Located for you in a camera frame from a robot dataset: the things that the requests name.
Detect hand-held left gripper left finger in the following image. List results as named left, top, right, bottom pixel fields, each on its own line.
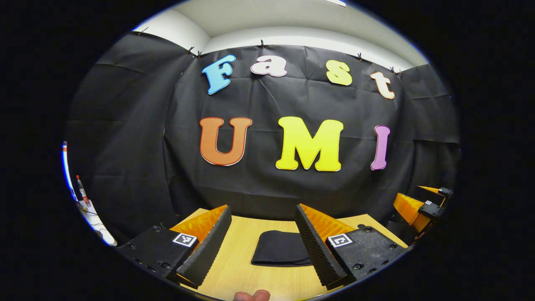
left=118, top=204, right=232, bottom=289

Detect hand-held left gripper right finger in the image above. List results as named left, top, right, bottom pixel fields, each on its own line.
left=295, top=204, right=407, bottom=291

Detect black jeans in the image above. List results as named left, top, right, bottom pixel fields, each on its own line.
left=251, top=230, right=314, bottom=267

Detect black backdrop cloth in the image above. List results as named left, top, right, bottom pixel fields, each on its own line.
left=65, top=31, right=460, bottom=245

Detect red-capped bottle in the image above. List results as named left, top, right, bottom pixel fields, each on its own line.
left=76, top=175, right=91, bottom=208

